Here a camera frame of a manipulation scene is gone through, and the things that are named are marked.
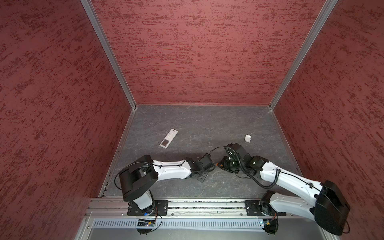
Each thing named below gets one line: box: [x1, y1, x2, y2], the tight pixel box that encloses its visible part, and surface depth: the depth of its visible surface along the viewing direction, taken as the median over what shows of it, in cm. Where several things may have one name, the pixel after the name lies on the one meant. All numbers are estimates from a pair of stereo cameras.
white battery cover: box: [244, 134, 252, 143], surface depth 104 cm
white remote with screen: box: [159, 128, 179, 149], surface depth 102 cm
